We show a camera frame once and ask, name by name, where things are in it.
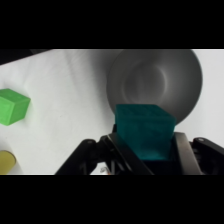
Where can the grey metal bowl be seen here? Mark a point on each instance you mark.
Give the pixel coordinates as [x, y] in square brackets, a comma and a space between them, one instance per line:
[153, 78]

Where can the yellow cup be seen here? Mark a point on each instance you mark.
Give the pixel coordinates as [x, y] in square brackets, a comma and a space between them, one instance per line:
[6, 163]

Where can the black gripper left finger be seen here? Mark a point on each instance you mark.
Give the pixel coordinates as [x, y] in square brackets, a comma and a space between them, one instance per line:
[110, 156]

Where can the black cloth-covered robot stand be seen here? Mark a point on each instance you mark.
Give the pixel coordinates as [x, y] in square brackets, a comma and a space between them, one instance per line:
[16, 55]

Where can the blue teal cube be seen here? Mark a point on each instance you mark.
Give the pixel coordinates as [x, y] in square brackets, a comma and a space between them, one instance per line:
[145, 133]

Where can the green cube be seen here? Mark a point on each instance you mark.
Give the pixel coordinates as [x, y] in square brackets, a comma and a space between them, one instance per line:
[11, 106]

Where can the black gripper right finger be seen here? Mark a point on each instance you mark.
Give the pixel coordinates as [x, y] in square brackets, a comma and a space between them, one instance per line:
[203, 158]

